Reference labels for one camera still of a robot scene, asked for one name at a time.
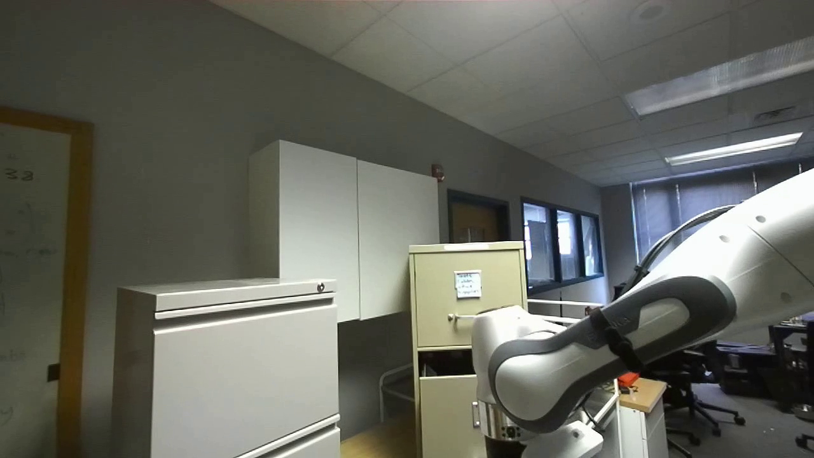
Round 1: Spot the black office chair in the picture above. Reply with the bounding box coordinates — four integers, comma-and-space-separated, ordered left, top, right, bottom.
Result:
651, 342, 749, 458

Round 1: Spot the beige metal filing cabinet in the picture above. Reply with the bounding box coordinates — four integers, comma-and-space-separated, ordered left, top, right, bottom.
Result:
407, 239, 529, 458

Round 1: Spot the wood-framed whiteboard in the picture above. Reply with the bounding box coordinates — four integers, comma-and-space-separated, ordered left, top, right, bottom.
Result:
0, 104, 98, 458

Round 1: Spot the window with blinds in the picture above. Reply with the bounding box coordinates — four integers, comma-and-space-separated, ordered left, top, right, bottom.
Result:
628, 156, 814, 268

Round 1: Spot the beige cabinet drawer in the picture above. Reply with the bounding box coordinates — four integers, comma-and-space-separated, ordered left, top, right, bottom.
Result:
414, 349, 492, 458

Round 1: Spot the light wooden board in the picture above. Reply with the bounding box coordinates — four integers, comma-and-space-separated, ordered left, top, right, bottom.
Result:
618, 376, 671, 418

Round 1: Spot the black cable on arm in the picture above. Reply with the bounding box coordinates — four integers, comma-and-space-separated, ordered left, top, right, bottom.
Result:
633, 202, 739, 282

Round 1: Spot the white lateral file cabinet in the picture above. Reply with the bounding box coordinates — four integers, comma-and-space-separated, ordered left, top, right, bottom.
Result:
112, 277, 344, 458

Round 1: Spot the dark framed interior window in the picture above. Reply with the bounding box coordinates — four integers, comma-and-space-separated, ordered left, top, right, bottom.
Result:
519, 198, 605, 295

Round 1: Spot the short fluorescent ceiling light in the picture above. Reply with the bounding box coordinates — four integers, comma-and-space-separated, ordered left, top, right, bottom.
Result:
662, 129, 807, 171

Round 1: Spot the long fluorescent ceiling light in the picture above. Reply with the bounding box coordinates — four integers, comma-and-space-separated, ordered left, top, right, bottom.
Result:
624, 34, 814, 120

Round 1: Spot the white wall-mounted overhead cabinet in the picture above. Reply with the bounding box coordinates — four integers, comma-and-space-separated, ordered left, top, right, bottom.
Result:
246, 137, 442, 326

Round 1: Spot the white paper label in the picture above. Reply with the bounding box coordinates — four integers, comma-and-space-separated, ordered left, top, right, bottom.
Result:
452, 268, 487, 303

